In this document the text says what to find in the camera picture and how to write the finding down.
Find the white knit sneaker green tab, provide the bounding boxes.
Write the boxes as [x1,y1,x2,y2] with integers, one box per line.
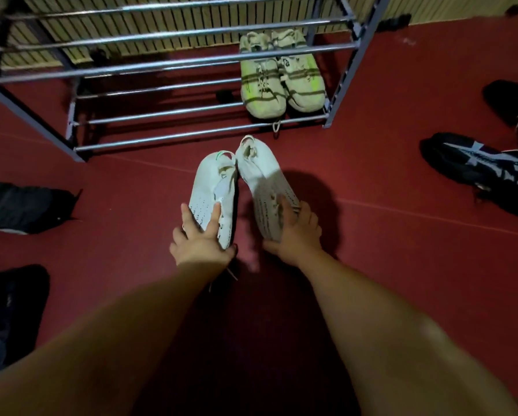
[188,150,239,250]

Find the black shoe white lace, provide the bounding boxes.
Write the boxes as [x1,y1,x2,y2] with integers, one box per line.
[482,79,518,153]

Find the person's right forearm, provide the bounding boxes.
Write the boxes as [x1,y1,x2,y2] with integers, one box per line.
[297,250,518,416]

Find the black shoe white sole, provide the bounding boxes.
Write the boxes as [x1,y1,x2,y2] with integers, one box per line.
[0,179,83,235]

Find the person's left forearm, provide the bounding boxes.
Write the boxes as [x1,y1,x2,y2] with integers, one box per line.
[0,261,227,416]

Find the yellow-green laced sneaker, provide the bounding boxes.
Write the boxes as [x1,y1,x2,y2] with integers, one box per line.
[239,32,288,120]
[270,28,328,114]

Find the person's right hand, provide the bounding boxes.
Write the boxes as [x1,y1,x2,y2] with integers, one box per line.
[262,196,324,268]

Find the black slipper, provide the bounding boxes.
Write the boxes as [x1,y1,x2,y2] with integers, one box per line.
[375,13,412,33]

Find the grey metal shoe rack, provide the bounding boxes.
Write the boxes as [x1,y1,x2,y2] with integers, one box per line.
[0,0,392,163]

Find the person's left hand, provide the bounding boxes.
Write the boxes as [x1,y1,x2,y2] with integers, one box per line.
[170,203,238,268]

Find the black sneaker grey stripes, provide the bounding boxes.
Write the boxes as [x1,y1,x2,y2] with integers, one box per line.
[419,132,518,217]

